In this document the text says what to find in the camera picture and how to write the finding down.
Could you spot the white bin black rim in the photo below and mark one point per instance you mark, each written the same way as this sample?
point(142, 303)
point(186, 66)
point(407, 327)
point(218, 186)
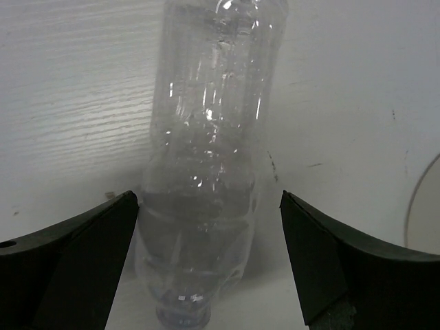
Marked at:
point(422, 229)

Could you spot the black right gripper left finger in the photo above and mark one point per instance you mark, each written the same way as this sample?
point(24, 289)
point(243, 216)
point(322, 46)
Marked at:
point(65, 276)

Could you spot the clear bottle blue Pocari cap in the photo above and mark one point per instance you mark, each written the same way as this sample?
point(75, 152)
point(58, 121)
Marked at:
point(200, 186)

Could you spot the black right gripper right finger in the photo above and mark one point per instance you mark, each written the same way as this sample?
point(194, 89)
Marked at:
point(346, 279)

